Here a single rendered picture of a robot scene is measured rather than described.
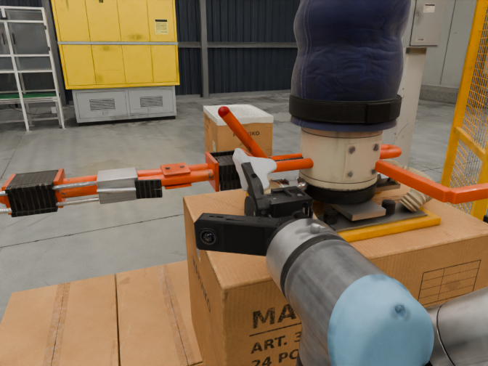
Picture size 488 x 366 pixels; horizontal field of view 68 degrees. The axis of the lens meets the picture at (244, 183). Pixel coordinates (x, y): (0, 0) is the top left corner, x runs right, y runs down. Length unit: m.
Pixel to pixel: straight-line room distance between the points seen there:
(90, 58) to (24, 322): 6.60
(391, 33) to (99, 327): 1.27
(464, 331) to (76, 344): 1.22
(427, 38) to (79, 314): 2.03
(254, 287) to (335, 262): 0.29
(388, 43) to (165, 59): 7.40
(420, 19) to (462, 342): 1.86
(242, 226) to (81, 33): 7.45
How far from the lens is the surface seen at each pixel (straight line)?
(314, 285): 0.34
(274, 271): 0.41
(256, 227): 0.46
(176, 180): 0.68
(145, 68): 7.93
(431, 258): 0.81
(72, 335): 1.48
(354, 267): 0.34
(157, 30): 7.99
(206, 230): 0.47
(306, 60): 0.73
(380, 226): 0.78
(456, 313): 0.44
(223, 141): 2.53
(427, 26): 2.19
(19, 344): 1.52
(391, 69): 0.74
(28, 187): 0.68
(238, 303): 0.63
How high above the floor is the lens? 1.47
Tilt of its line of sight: 20 degrees down
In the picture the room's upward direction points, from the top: straight up
